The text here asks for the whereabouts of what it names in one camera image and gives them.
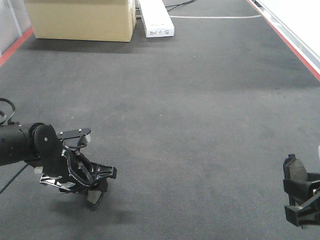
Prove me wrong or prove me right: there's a long white box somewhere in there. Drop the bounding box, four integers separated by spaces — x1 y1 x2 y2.
138 0 175 38

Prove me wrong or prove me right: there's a black conveyor belt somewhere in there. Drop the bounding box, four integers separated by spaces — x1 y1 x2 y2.
0 0 320 240

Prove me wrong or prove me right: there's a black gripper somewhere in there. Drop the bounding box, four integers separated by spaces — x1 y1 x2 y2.
33 124 117 196

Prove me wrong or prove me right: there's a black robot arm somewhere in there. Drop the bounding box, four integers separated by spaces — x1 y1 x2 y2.
0 123 117 205

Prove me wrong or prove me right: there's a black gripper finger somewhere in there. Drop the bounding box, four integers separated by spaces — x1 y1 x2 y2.
284 198 320 228
283 172 320 202

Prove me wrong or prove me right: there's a grey brake pad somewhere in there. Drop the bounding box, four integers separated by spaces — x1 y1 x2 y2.
283 154 308 181
86 184 108 211

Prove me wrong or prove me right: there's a white side panel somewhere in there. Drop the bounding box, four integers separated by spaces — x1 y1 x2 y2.
252 0 320 71

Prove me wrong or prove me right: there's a cardboard box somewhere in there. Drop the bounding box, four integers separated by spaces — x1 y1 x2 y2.
25 0 136 42

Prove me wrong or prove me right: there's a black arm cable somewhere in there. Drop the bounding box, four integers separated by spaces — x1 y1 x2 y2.
0 97 16 126

